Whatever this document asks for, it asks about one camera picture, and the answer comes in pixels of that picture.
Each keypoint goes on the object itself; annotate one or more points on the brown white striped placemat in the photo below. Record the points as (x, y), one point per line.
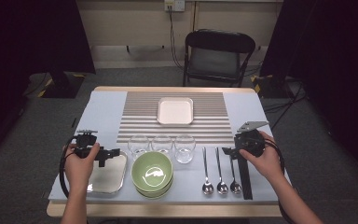
(143, 109)

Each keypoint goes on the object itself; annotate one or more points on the row of black chopsticks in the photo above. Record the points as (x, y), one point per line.
(245, 180)

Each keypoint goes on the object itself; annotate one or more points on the small black floor object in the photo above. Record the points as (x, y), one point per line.
(74, 122)

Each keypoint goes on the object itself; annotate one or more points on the person's left hand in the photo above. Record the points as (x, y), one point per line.
(79, 171)

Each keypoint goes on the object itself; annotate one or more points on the white wall socket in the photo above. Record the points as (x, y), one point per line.
(174, 4)

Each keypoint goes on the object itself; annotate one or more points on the black folding chair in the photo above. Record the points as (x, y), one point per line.
(217, 40)

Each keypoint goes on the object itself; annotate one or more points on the person's right hand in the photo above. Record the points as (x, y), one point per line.
(267, 161)

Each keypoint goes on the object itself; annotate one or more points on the clear drinking glass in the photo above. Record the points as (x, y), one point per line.
(138, 143)
(162, 142)
(185, 149)

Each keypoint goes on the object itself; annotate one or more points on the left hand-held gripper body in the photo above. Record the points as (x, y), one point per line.
(85, 141)

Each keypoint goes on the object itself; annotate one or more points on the silver metal spoon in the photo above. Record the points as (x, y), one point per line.
(235, 187)
(222, 188)
(207, 188)

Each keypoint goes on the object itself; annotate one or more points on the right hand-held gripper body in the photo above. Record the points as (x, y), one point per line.
(248, 141)

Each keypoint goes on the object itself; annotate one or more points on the black taped stand base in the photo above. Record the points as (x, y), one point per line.
(273, 88)
(62, 87)

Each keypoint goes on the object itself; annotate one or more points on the dark curtain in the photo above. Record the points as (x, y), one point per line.
(28, 31)
(338, 46)

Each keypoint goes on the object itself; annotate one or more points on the white square plate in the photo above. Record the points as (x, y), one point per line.
(112, 177)
(175, 110)

